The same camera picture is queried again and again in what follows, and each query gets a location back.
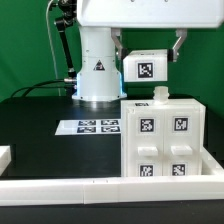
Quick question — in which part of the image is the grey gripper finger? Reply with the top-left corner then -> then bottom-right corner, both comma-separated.
168,29 -> 187,62
111,28 -> 127,60

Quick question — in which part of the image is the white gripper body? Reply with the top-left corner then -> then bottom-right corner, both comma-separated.
77,0 -> 224,28

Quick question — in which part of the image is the white cabinet top block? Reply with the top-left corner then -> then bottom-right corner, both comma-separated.
123,49 -> 168,82

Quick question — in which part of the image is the white door panel with knob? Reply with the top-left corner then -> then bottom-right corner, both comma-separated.
133,110 -> 163,177

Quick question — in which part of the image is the white cabinet body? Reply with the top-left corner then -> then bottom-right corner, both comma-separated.
121,87 -> 205,177

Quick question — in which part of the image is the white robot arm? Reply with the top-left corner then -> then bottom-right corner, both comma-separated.
58,0 -> 224,102

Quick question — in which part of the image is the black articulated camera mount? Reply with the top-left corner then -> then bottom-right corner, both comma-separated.
55,0 -> 77,82

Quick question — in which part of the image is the white cable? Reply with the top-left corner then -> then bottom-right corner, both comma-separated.
45,0 -> 63,97

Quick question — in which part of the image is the black cable bundle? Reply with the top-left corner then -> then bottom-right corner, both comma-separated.
10,78 -> 78,99

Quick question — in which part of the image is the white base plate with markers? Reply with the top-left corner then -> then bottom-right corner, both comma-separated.
55,119 -> 121,136

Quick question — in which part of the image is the white U-shaped fence frame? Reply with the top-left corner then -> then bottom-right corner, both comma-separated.
0,146 -> 224,206

